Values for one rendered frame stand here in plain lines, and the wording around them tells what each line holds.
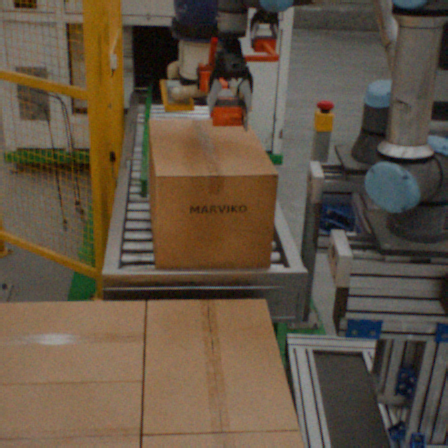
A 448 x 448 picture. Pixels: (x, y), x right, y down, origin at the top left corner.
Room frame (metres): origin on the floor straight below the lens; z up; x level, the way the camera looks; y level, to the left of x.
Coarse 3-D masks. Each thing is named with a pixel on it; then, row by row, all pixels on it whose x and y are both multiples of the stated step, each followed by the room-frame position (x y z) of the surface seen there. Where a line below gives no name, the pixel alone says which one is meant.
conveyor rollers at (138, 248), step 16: (144, 112) 3.88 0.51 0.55; (160, 112) 3.93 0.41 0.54; (176, 112) 3.97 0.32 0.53; (192, 112) 3.98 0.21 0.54; (208, 112) 3.99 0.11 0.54; (128, 208) 2.52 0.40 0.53; (144, 208) 2.52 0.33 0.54; (128, 224) 2.34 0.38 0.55; (144, 224) 2.35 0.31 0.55; (128, 240) 2.24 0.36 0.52; (144, 240) 2.25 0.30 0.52; (128, 256) 2.08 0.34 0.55; (144, 256) 2.08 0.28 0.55; (272, 256) 2.13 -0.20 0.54
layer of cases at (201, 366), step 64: (0, 320) 1.65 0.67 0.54; (64, 320) 1.66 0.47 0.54; (128, 320) 1.68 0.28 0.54; (192, 320) 1.69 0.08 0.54; (256, 320) 1.71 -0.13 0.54; (0, 384) 1.37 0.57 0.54; (64, 384) 1.37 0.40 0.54; (128, 384) 1.38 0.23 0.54; (192, 384) 1.39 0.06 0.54; (256, 384) 1.41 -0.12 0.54
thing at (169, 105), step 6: (174, 78) 2.28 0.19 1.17; (162, 84) 2.31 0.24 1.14; (162, 90) 2.23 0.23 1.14; (168, 90) 2.21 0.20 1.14; (162, 96) 2.16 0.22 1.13; (168, 96) 2.13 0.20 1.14; (168, 102) 2.07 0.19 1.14; (174, 102) 2.07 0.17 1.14; (180, 102) 2.07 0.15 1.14; (186, 102) 2.07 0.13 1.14; (192, 102) 2.09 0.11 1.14; (168, 108) 2.04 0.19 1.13; (174, 108) 2.04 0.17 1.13; (180, 108) 2.04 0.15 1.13; (186, 108) 2.05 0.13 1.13; (192, 108) 2.05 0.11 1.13
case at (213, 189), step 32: (160, 128) 2.37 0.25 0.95; (192, 128) 2.39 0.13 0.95; (224, 128) 2.41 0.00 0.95; (160, 160) 2.03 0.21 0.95; (192, 160) 2.05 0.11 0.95; (224, 160) 2.06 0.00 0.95; (256, 160) 2.07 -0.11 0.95; (160, 192) 1.90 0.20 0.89; (192, 192) 1.91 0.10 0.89; (224, 192) 1.93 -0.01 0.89; (256, 192) 1.95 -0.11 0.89; (160, 224) 1.90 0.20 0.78; (192, 224) 1.91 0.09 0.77; (224, 224) 1.93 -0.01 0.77; (256, 224) 1.95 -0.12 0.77; (160, 256) 1.90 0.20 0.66; (192, 256) 1.91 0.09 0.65; (224, 256) 1.93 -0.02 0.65; (256, 256) 1.95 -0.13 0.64
